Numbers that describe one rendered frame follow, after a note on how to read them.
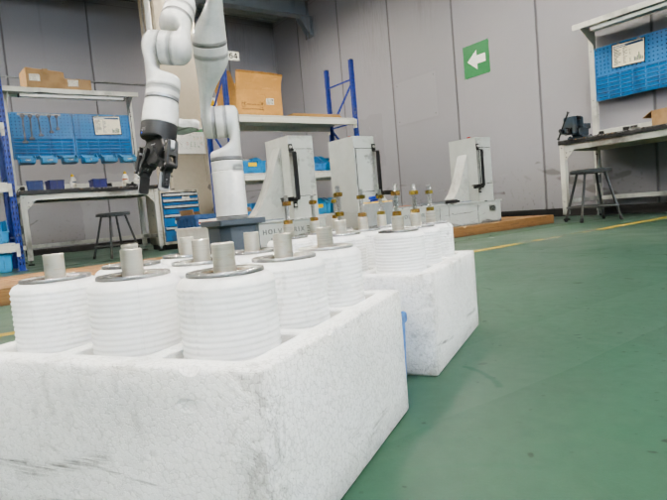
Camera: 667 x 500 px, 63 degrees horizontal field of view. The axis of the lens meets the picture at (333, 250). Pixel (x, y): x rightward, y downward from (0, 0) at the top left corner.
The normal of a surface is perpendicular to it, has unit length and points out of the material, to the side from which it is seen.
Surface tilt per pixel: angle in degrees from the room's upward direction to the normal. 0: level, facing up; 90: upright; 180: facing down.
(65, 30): 90
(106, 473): 90
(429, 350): 90
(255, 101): 90
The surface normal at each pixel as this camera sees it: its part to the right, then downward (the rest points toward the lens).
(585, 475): -0.09, -0.99
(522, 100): -0.81, 0.11
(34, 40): 0.58, 0.01
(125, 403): -0.40, 0.11
